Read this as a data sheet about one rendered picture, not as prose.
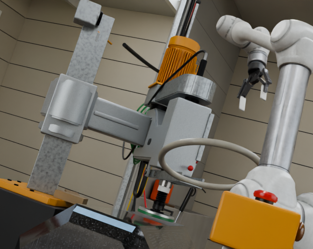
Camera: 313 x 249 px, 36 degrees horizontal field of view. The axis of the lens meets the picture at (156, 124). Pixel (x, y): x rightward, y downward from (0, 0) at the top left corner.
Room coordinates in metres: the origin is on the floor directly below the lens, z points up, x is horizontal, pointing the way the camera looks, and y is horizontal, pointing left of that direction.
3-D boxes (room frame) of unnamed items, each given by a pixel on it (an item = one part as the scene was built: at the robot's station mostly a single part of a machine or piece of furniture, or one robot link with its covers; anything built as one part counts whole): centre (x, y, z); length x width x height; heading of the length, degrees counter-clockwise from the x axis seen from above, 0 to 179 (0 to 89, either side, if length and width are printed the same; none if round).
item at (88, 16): (3.13, 0.66, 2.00); 0.20 x 0.18 x 0.15; 72
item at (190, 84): (3.15, -0.08, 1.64); 0.96 x 0.25 x 0.17; 12
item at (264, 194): (0.77, -0.20, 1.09); 0.04 x 0.04 x 0.02
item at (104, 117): (3.33, 0.42, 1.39); 0.74 x 0.34 x 0.25; 106
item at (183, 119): (2.88, -0.14, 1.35); 0.36 x 0.22 x 0.45; 12
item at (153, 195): (6.15, -0.35, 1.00); 0.50 x 0.22 x 0.33; 155
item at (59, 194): (3.14, 0.38, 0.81); 0.20 x 0.10 x 0.05; 80
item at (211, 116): (2.76, -0.28, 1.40); 0.08 x 0.03 x 0.28; 12
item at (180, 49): (3.45, -0.03, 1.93); 0.31 x 0.28 x 0.40; 102
